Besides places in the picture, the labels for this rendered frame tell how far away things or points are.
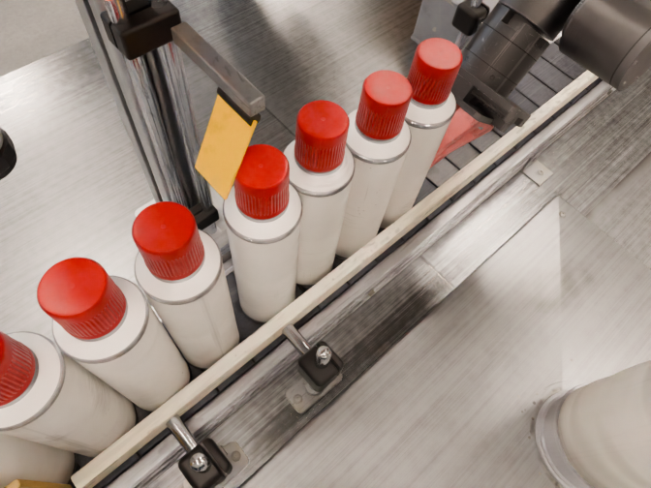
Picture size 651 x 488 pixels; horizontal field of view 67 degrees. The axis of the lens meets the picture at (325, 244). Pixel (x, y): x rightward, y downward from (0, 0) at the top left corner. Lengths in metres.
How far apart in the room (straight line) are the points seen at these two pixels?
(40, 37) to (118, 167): 1.60
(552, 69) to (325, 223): 0.46
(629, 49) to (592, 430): 0.27
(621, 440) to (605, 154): 0.45
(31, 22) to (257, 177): 2.03
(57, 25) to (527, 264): 1.97
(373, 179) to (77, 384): 0.24
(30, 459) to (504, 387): 0.37
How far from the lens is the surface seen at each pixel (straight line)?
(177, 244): 0.27
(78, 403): 0.33
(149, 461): 0.45
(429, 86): 0.37
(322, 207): 0.35
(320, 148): 0.31
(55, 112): 0.71
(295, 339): 0.42
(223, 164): 0.29
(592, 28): 0.45
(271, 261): 0.34
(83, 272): 0.27
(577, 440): 0.44
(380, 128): 0.34
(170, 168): 0.37
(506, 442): 0.48
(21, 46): 2.19
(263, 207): 0.30
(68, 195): 0.63
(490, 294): 0.51
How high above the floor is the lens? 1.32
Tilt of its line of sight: 62 degrees down
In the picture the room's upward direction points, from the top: 10 degrees clockwise
